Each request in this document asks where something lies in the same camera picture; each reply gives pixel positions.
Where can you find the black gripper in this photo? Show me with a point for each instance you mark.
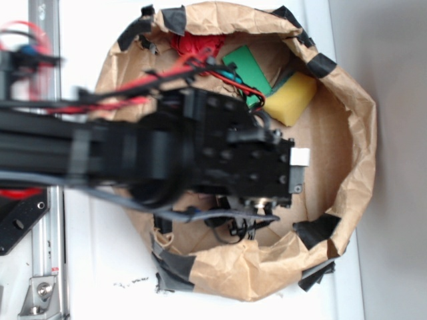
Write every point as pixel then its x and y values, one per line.
pixel 237 156

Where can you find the brown paper bag bin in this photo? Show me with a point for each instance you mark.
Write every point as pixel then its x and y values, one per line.
pixel 339 127

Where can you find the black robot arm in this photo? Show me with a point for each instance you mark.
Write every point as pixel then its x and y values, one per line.
pixel 153 157

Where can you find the metal corner bracket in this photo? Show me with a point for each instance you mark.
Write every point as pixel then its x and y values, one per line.
pixel 42 300

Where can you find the green block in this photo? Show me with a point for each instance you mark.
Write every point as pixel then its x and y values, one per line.
pixel 248 69

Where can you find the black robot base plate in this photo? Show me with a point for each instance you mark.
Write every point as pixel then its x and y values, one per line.
pixel 19 216

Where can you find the aluminium extrusion rail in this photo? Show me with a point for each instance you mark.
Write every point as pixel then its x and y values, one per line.
pixel 48 235

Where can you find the yellow sponge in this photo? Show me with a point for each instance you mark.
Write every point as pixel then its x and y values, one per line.
pixel 287 104

